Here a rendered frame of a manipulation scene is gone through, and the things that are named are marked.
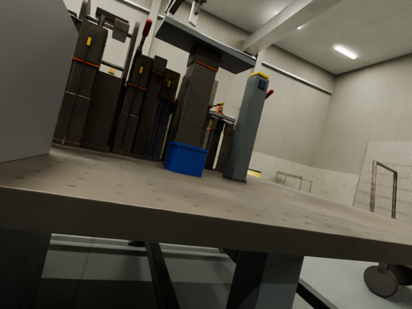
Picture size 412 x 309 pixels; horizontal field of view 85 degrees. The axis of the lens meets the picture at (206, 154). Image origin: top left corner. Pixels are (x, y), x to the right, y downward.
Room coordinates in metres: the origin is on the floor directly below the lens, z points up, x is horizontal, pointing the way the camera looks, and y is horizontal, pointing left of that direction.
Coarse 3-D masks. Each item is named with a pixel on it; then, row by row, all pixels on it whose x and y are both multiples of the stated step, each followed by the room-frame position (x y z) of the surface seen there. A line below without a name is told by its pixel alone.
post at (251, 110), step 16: (256, 80) 0.91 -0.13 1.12; (256, 96) 0.92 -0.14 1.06; (240, 112) 0.96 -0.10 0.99; (256, 112) 0.93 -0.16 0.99; (240, 128) 0.93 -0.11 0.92; (256, 128) 0.93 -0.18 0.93; (240, 144) 0.91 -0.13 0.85; (240, 160) 0.92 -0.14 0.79; (224, 176) 0.95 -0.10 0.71; (240, 176) 0.92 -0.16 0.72
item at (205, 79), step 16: (192, 48) 0.83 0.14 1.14; (208, 48) 0.80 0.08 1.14; (192, 64) 0.80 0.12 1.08; (208, 64) 0.81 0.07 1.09; (192, 80) 0.79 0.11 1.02; (208, 80) 0.82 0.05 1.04; (192, 96) 0.80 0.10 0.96; (208, 96) 0.82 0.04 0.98; (176, 112) 0.85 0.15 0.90; (192, 112) 0.80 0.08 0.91; (176, 128) 0.80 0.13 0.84; (192, 128) 0.81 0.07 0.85; (192, 144) 0.81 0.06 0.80
